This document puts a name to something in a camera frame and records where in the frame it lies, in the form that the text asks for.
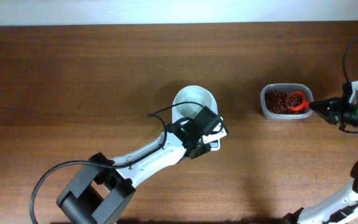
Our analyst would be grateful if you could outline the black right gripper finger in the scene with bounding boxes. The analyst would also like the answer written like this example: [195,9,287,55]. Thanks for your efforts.
[308,97,343,109]
[311,108,337,125]

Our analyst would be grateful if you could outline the red plastic scoop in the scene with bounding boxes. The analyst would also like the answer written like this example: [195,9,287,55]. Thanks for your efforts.
[285,91,309,111]

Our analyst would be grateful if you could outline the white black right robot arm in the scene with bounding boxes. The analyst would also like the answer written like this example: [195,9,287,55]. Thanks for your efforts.
[280,97,358,224]

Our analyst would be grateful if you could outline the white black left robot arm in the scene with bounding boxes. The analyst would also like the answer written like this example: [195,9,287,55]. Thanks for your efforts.
[56,106,228,223]

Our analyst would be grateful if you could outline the white digital kitchen scale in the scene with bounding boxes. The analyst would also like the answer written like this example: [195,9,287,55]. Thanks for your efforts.
[168,101,227,151]

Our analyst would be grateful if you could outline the white round bowl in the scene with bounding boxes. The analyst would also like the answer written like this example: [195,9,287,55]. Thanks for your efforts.
[172,85,218,123]

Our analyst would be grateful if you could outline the clear plastic bean container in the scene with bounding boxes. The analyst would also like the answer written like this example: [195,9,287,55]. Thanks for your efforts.
[260,83,313,119]

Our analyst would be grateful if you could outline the red adzuki beans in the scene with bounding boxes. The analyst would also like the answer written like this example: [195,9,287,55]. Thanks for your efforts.
[265,90,306,114]

